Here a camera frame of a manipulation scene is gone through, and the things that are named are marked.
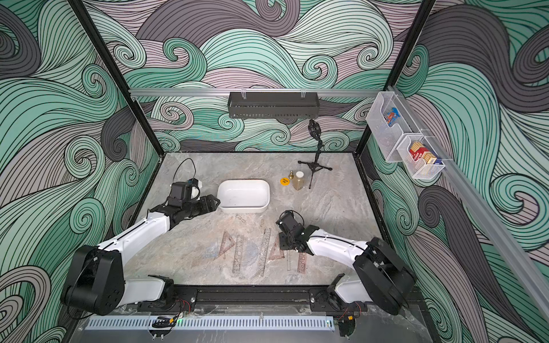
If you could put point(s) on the pink straight ruler right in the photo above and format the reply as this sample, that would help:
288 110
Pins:
302 263

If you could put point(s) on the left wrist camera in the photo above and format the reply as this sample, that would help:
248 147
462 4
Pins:
184 192

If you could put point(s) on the clear protractor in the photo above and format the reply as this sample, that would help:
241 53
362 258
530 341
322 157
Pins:
250 254

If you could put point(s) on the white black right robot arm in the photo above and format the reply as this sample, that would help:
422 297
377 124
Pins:
380 277

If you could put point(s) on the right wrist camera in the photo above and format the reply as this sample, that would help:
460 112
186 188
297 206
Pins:
287 222

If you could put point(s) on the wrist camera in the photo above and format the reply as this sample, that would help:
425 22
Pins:
287 222
184 192

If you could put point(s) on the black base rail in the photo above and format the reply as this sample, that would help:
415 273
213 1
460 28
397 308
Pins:
317 298

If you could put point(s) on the aluminium rail wall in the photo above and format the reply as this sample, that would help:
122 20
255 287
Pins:
529 276
225 92

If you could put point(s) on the black corner frame post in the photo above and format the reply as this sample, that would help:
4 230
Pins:
96 39
406 20

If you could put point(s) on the black tripod stand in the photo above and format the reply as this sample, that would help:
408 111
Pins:
314 166

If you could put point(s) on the clear wall bin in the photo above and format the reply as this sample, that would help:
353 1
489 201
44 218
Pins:
391 122
422 157

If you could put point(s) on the pink triangle ruler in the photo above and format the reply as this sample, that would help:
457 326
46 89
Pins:
276 252
227 243

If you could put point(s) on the blue triangle ruler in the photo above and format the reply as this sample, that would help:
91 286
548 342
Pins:
211 252

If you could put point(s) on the black corner frame post left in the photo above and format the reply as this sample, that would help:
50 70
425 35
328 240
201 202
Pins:
96 39

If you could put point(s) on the black wall shelf tray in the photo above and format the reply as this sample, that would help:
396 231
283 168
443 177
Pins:
273 106

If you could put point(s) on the black corner frame post right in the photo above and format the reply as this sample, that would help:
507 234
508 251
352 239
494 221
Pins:
406 20

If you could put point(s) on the clear straight ruler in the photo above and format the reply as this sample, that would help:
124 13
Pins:
262 259

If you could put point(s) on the aluminium rail back wall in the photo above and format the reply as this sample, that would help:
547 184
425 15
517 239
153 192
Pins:
225 92

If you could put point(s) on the white slotted cable duct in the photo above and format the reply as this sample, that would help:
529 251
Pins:
222 323

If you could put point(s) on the pink triangle ruler right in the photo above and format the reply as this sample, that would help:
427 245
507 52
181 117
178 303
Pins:
276 252

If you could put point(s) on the white plastic storage box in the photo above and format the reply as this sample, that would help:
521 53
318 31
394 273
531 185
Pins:
243 196

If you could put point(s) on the clear wall bin lower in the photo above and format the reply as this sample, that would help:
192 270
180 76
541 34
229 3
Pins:
422 157

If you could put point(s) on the clear jar with liquid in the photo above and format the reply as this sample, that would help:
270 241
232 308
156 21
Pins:
299 180

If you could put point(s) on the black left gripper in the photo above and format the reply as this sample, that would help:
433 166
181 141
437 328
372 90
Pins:
212 207

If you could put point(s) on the pink triangle ruler left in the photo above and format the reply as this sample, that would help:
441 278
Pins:
227 243

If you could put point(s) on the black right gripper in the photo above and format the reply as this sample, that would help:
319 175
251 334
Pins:
284 241

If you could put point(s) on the aluminium rail right wall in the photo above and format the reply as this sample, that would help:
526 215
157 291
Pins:
529 276

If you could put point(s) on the clear wall bin upper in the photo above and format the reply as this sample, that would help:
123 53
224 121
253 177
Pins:
391 122

